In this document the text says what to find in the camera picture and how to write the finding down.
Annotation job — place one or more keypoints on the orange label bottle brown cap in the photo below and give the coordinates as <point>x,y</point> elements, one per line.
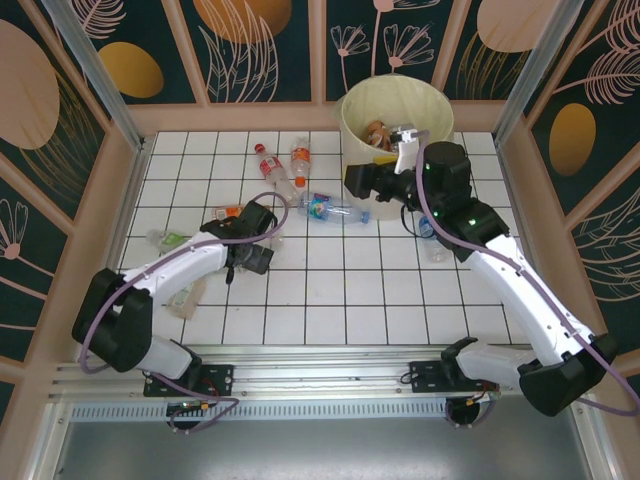
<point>227,212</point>

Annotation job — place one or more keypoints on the brown label drink bottle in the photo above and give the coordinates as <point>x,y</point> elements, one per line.
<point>379,134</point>

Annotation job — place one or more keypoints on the clear bottle colourful label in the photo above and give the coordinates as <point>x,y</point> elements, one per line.
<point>325,207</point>

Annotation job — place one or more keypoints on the red label cola bottle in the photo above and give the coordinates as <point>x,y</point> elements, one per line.
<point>270,165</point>

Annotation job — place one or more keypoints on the clear bottle orange cap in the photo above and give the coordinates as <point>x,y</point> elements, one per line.
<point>301,160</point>

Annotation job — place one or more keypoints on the clear bottle green label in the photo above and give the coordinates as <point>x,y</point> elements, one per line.
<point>170,240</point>

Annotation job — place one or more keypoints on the water bottle blue label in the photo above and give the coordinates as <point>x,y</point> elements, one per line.
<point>435,252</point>

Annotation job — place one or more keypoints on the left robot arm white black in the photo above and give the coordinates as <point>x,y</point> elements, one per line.
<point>175,262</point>

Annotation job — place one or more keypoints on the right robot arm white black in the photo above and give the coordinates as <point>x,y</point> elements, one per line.
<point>525,295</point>

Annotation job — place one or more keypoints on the cream plastic bin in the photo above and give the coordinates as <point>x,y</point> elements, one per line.
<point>390,210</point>

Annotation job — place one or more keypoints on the pale green bin liner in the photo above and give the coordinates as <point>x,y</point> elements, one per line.
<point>425,105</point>

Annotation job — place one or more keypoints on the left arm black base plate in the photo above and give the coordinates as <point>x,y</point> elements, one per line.
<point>222,375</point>

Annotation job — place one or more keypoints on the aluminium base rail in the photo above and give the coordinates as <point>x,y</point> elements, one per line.
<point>325,375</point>

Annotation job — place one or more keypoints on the aluminium frame post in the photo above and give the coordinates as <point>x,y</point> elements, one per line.
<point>535,70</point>
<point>100,85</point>

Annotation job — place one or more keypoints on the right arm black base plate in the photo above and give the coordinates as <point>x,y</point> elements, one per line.
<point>425,375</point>

